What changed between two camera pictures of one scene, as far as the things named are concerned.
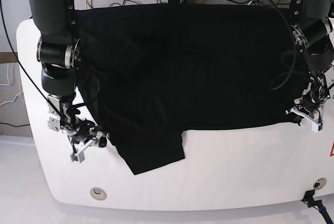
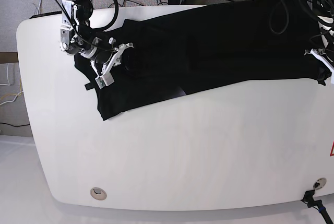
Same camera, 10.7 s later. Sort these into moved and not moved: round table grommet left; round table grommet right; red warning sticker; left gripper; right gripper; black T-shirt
Moved: black T-shirt; left gripper; right gripper
Not moved: red warning sticker; round table grommet left; round table grommet right
